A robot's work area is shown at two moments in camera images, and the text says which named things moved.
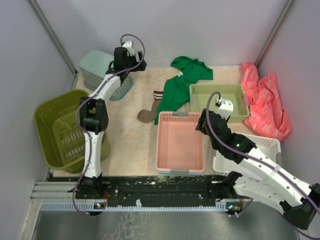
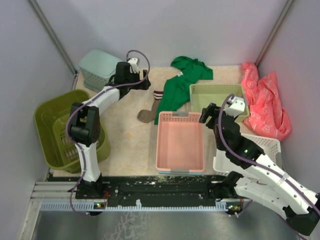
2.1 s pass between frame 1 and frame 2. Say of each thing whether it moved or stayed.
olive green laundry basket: stayed
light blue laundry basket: stayed
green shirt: stayed
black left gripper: moved
